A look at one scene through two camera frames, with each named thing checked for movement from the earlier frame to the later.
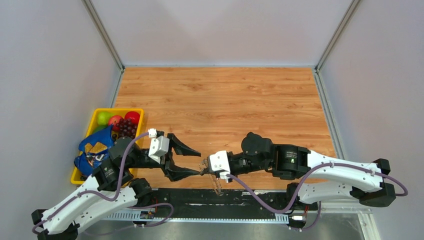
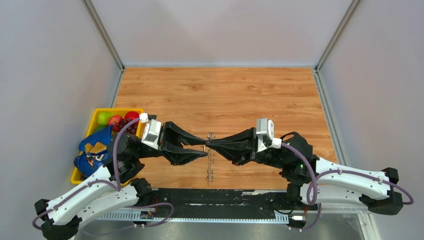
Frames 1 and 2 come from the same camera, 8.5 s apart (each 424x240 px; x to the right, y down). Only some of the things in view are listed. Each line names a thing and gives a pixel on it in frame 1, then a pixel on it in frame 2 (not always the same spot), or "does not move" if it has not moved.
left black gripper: (176, 172) -> (170, 141)
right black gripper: (207, 171) -> (240, 148)
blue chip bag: (96, 148) does not move
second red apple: (134, 115) does not move
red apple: (113, 120) does not move
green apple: (103, 118) does not move
